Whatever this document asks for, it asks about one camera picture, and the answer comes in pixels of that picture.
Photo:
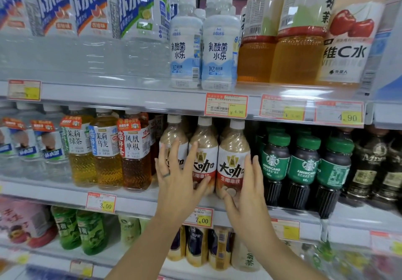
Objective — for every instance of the person's right hand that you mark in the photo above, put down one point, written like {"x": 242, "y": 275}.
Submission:
{"x": 254, "y": 210}

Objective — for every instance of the person's left hand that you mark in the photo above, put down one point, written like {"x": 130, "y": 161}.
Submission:
{"x": 179, "y": 195}

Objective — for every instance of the row of Starbucks bottles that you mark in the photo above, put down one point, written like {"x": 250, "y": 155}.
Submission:
{"x": 304, "y": 166}

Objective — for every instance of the store shelving unit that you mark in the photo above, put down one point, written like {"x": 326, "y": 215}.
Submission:
{"x": 125, "y": 96}

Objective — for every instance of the brown-capped dark coffee bottle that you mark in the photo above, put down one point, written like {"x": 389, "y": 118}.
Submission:
{"x": 392, "y": 179}
{"x": 364, "y": 176}

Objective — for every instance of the person's left forearm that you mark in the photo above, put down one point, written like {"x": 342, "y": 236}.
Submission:
{"x": 147, "y": 254}

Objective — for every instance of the person's right forearm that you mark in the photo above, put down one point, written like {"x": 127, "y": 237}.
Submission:
{"x": 289, "y": 264}

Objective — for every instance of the yellow bottle dark label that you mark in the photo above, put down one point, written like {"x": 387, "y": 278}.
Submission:
{"x": 177, "y": 245}
{"x": 220, "y": 248}
{"x": 197, "y": 246}

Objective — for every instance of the clear bottle colourful label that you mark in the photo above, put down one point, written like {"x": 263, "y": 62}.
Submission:
{"x": 320, "y": 256}
{"x": 348, "y": 261}
{"x": 375, "y": 264}

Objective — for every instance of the bright green drink bottle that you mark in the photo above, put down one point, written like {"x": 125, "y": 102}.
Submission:
{"x": 66, "y": 229}
{"x": 92, "y": 234}

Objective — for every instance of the tall tea bottle red band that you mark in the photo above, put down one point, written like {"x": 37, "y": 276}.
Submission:
{"x": 254, "y": 59}
{"x": 298, "y": 59}

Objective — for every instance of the pink cherry-label drink bottle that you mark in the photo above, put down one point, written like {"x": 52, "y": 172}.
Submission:
{"x": 348, "y": 53}

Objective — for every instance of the red yellow price tag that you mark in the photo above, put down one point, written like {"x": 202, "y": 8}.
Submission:
{"x": 201, "y": 218}
{"x": 285, "y": 230}
{"x": 100, "y": 202}
{"x": 81, "y": 268}
{"x": 386, "y": 243}
{"x": 339, "y": 114}
{"x": 282, "y": 108}
{"x": 22, "y": 258}
{"x": 24, "y": 90}
{"x": 226, "y": 105}

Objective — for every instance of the row of amber tea bottles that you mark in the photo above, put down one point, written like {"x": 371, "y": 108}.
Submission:
{"x": 106, "y": 163}

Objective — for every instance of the row of white blue-label bottles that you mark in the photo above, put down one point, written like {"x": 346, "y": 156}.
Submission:
{"x": 220, "y": 56}

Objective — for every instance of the row of clear portrait-label bottles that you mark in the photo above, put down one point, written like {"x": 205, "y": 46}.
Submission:
{"x": 31, "y": 151}

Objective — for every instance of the row of tall white bottles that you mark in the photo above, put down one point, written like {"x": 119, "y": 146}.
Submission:
{"x": 389, "y": 69}

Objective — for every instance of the row of clear water bottles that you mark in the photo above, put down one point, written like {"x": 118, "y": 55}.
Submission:
{"x": 88, "y": 15}

